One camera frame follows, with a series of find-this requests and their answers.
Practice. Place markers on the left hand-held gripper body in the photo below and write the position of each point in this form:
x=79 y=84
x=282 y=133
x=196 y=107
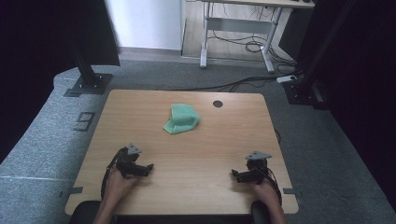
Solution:
x=127 y=161

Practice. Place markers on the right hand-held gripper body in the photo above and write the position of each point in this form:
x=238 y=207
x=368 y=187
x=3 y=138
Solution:
x=257 y=171

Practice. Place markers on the green cloth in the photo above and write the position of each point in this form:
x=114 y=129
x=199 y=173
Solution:
x=182 y=119

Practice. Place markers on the person's right hand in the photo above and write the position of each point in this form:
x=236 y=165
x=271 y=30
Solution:
x=264 y=193

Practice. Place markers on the person's left hand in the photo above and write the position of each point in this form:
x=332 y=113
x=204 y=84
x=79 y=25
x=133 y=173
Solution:
x=116 y=186

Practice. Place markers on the black chair armrest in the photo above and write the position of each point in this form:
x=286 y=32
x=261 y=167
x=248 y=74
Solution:
x=82 y=213
x=260 y=214

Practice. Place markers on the grey tape strip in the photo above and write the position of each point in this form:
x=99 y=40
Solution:
x=291 y=191
x=74 y=190

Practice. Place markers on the dark floor socket box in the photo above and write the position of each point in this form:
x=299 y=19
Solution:
x=84 y=121

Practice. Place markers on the black round table grommet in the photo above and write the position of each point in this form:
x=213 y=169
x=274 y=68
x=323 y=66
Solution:
x=218 y=104

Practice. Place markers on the black metal stand with base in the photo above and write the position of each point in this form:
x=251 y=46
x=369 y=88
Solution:
x=88 y=82
x=306 y=91

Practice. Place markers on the white power strip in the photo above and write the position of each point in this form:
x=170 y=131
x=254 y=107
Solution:
x=286 y=79

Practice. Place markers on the black curtain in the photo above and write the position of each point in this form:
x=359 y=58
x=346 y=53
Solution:
x=364 y=93
x=37 y=62

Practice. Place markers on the black computer tower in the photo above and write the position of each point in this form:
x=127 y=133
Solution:
x=291 y=34

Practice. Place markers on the grey metal frame desk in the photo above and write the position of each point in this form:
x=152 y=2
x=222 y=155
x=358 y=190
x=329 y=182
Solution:
x=239 y=25

